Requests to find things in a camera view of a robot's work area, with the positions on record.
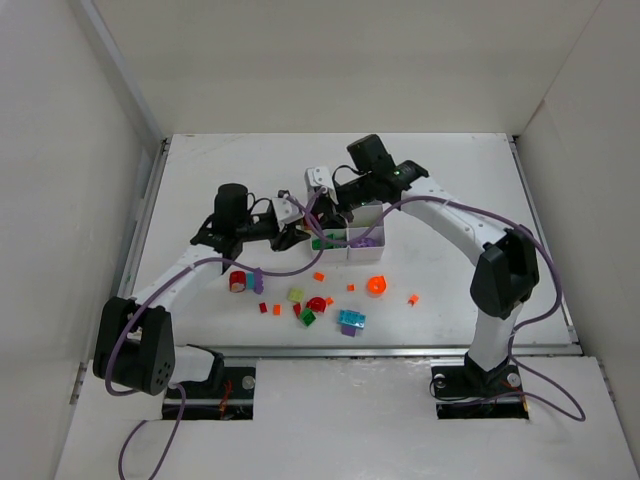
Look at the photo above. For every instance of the right white compartment tray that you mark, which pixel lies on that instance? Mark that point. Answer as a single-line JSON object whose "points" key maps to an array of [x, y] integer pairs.
{"points": [[365, 224]]}

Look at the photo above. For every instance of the red dome lego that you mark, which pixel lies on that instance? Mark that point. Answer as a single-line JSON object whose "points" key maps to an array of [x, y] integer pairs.
{"points": [[317, 304]]}

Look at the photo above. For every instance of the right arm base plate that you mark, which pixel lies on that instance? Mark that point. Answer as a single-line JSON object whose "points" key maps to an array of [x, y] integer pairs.
{"points": [[457, 398]]}

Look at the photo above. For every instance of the purple lego under blue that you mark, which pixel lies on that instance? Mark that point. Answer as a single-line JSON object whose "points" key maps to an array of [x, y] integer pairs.
{"points": [[351, 330]]}

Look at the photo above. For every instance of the white compartment tray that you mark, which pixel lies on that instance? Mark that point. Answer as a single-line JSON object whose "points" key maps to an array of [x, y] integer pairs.
{"points": [[365, 224], [332, 253]]}

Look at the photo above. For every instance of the blue lego brick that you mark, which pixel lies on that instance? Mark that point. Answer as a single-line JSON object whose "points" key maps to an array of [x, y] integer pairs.
{"points": [[352, 319]]}

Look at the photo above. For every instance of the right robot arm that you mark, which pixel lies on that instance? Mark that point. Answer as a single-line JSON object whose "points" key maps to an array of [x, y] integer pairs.
{"points": [[504, 258]]}

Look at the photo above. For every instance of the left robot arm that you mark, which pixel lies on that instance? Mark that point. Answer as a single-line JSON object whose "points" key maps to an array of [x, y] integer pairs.
{"points": [[135, 349]]}

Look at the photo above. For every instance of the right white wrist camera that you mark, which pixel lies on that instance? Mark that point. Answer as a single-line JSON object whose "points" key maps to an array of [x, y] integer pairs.
{"points": [[318, 178]]}

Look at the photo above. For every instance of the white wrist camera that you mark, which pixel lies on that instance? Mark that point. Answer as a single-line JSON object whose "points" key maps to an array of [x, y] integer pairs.
{"points": [[286, 212], [318, 178]]}

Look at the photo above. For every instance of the purple flower lego piece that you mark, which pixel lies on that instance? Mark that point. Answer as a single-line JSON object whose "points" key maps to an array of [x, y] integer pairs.
{"points": [[255, 280]]}

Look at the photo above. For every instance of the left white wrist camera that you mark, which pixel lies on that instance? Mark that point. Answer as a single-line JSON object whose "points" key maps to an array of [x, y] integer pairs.
{"points": [[286, 212]]}

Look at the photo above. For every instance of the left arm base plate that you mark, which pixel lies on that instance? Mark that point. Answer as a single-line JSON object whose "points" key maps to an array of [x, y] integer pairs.
{"points": [[229, 399]]}

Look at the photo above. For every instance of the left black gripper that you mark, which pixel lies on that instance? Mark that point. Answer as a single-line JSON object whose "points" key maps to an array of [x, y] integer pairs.
{"points": [[282, 234]]}

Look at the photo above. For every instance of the left white compartment tray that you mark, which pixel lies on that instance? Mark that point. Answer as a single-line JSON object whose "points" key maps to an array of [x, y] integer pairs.
{"points": [[332, 253]]}

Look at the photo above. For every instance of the orange teardrop lego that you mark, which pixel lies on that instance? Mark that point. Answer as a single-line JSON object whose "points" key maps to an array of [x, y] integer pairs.
{"points": [[376, 286]]}

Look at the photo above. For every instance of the red cylinder lego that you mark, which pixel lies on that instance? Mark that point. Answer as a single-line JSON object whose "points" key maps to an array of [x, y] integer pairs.
{"points": [[237, 281]]}

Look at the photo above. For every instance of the purple lego block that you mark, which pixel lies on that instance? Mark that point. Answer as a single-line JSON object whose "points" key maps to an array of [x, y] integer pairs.
{"points": [[366, 242]]}

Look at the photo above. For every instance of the green lego plate piece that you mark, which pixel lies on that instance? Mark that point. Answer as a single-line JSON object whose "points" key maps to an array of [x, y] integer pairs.
{"points": [[328, 243]]}

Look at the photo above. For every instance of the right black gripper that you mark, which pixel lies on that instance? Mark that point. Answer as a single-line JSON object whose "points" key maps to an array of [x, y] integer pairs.
{"points": [[326, 211]]}

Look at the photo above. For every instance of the metal rail front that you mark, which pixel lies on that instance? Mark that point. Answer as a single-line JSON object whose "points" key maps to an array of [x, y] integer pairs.
{"points": [[573, 350]]}

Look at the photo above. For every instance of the lime lego brick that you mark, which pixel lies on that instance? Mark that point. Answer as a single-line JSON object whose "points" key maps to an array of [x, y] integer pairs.
{"points": [[296, 295]]}

